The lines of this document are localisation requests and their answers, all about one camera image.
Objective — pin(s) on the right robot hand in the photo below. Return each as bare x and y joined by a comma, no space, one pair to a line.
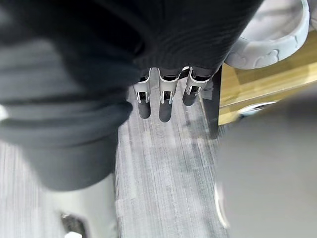
94,62

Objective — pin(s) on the wooden shoe rack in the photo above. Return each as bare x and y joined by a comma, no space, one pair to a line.
260,81

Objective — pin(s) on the white slipper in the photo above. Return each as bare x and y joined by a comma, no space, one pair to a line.
252,109

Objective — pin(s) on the grey robot leg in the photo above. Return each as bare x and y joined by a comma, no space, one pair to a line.
270,173

